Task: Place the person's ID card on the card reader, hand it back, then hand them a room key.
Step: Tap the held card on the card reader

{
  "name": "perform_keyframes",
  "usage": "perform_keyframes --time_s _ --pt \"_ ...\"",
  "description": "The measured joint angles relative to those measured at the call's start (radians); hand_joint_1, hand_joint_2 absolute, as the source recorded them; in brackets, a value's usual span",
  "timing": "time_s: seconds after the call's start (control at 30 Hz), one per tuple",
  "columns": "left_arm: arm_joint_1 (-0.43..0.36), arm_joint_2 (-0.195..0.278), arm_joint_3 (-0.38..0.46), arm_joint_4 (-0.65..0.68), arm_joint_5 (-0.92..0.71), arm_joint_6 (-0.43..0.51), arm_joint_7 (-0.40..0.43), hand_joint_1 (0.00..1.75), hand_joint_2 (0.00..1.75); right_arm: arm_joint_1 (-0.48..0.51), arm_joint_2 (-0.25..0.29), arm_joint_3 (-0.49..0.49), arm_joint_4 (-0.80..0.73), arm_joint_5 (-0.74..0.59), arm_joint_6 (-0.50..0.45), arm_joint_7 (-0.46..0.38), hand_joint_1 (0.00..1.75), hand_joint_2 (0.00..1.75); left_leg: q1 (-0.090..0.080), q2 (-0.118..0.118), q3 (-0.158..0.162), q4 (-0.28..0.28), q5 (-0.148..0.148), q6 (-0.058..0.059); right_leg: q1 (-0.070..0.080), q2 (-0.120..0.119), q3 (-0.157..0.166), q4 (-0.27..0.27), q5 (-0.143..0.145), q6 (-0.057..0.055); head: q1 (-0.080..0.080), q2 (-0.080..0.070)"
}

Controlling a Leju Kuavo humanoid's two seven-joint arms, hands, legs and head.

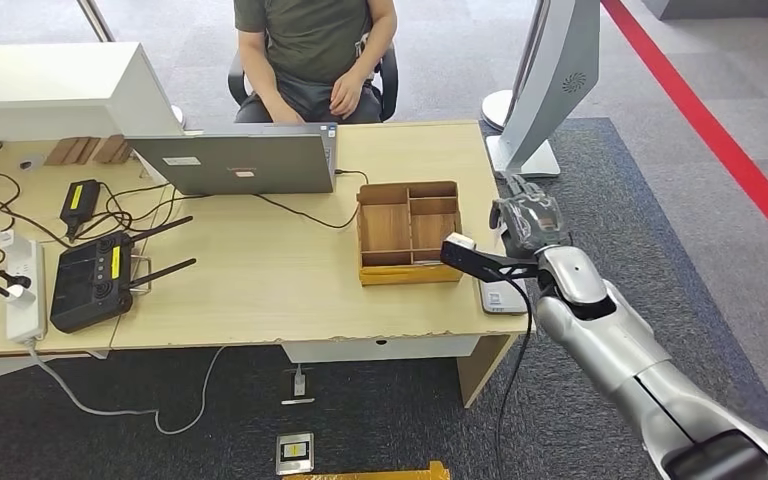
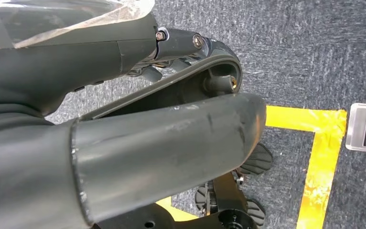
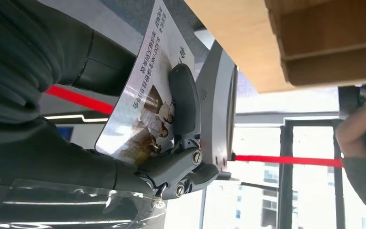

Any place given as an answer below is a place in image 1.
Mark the black power adapter yellow label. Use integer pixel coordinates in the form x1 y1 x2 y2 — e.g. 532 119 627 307
59 179 102 231

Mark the grey kiosk stand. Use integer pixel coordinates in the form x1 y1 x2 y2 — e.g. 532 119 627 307
480 0 603 180

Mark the white power strip cable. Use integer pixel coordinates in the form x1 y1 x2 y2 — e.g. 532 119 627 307
26 341 226 437

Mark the grey laptop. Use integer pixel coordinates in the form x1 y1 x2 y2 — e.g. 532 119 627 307
124 121 340 197

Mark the black adapter cable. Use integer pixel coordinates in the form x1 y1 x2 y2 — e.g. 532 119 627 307
65 182 213 243

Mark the white power strip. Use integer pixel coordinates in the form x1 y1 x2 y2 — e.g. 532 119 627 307
4 239 48 344

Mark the metal floor socket plate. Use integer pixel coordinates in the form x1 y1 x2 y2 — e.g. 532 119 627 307
275 432 316 477

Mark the black right wrist camera bracket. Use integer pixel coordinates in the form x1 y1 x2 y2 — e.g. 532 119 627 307
440 231 546 285

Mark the white floor plug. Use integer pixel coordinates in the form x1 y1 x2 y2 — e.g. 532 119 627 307
281 364 316 406

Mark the wooden compartment box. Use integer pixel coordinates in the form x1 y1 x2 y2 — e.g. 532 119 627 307
356 180 466 287

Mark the grey metal post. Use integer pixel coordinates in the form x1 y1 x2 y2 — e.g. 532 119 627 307
77 0 117 43

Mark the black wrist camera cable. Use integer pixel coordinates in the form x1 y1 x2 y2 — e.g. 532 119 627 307
491 276 535 480

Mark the grey card reader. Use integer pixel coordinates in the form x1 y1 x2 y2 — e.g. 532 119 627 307
476 276 531 317

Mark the wooden block holder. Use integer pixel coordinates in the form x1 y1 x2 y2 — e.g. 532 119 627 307
44 136 102 166

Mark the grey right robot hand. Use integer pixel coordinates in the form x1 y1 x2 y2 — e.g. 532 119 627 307
488 173 572 260

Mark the black laptop cable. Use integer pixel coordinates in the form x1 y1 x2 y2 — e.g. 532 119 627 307
251 168 371 231

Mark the black remote controller with antennas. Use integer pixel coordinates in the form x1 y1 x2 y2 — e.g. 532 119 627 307
49 215 198 335

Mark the person's right hand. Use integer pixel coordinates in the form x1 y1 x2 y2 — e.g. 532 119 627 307
267 99 306 125

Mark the person's left hand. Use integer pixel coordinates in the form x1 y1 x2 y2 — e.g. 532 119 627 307
328 68 367 121

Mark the white cabinet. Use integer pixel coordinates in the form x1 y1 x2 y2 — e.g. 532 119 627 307
0 40 185 142

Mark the person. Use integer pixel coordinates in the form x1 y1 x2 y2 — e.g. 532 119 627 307
233 0 400 125

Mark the black plug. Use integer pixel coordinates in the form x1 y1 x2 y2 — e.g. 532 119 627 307
0 264 33 299

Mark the yellow board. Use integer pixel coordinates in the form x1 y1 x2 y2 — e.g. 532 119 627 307
282 461 452 480

